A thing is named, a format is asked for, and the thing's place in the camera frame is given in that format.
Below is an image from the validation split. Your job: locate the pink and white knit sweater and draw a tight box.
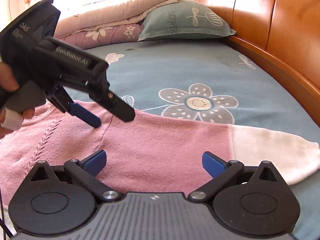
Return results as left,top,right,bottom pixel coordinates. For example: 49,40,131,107
1,102,319,205

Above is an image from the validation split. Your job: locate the person's left hand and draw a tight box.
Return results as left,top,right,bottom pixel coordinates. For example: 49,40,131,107
0,62,36,139

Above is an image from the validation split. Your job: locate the folded floral quilt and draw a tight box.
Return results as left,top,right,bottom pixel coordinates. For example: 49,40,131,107
54,0,179,49

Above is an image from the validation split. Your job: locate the blue floral bed sheet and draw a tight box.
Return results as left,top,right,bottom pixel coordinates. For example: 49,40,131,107
0,37,320,240

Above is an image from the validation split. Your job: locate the green flower pillow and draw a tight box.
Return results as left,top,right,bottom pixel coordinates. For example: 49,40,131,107
138,0,236,41

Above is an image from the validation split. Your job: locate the orange wooden headboard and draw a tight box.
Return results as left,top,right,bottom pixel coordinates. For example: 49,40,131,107
195,0,319,122

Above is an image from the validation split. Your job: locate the black cable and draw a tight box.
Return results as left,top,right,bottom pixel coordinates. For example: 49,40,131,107
0,191,15,238

